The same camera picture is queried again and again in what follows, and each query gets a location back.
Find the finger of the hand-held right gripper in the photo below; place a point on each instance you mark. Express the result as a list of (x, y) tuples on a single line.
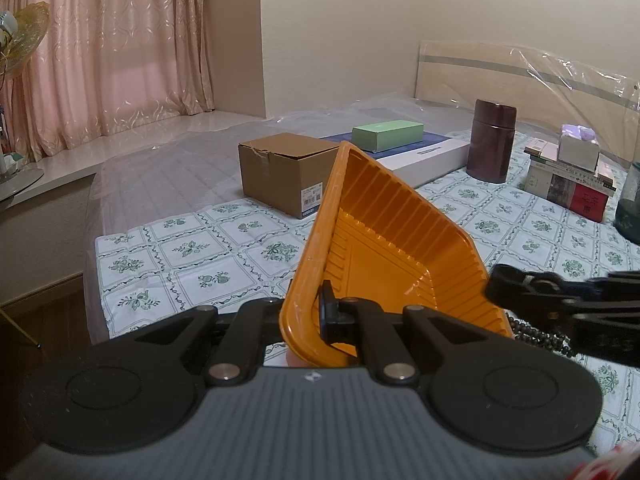
[(507, 290), (605, 332)]

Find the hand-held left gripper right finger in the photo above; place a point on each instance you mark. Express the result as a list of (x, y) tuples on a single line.
[(334, 317)]

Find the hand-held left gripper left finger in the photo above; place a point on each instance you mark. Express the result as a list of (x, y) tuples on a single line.
[(250, 325)]

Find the orange plastic tray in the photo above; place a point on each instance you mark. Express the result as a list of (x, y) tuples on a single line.
[(390, 240)]

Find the red and black book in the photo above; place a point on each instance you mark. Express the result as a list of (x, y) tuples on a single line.
[(585, 202)]

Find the white spine book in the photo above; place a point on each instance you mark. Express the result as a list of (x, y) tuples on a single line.
[(545, 177)]

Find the dark glass jar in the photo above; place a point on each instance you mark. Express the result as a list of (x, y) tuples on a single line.
[(629, 205)]

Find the red patterned clothing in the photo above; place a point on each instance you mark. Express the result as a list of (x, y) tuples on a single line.
[(610, 465)]

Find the pink cover book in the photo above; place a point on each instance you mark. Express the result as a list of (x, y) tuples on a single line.
[(542, 149)]

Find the brown cylindrical canister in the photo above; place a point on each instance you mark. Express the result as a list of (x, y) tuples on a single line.
[(490, 140)]

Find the white and blue flat box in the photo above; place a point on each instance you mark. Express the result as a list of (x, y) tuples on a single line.
[(425, 162)]

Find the white tissue pack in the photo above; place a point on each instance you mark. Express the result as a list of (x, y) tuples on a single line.
[(577, 150)]

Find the brown cardboard box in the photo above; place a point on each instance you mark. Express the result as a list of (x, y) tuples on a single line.
[(280, 170)]

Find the gray mattress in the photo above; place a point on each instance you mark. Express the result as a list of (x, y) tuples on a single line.
[(175, 170)]

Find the green rectangular box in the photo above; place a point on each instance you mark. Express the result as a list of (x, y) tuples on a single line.
[(387, 135)]

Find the wooden headboard with plastic wrap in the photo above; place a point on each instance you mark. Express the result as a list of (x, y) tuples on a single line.
[(500, 75)]

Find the white windowsill ledge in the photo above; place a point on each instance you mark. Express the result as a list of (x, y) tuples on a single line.
[(125, 142)]

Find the thin metal rod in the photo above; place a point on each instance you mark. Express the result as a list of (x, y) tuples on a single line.
[(22, 329)]

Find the pink curtain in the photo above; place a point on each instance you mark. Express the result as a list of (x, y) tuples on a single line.
[(115, 50)]

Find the yellow standing fan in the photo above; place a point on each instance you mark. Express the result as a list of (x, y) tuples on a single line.
[(22, 40)]

